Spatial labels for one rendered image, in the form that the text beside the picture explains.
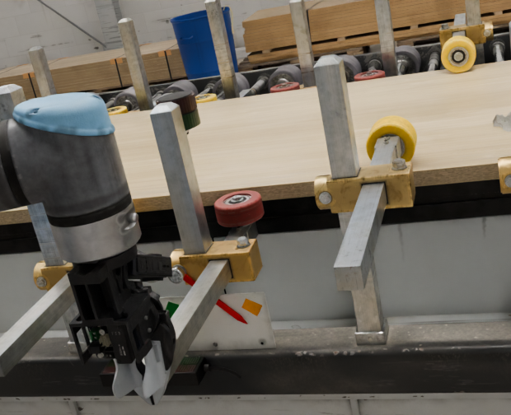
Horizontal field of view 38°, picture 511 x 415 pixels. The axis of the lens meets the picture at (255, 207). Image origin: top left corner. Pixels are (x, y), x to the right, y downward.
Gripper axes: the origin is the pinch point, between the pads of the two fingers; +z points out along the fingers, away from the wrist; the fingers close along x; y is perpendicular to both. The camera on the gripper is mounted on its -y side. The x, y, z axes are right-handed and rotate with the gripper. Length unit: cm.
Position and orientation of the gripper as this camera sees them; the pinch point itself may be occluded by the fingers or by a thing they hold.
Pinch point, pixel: (154, 391)
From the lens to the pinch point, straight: 93.8
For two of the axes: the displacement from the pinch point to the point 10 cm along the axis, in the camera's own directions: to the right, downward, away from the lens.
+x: 9.5, -0.9, -3.1
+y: -2.5, 3.8, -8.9
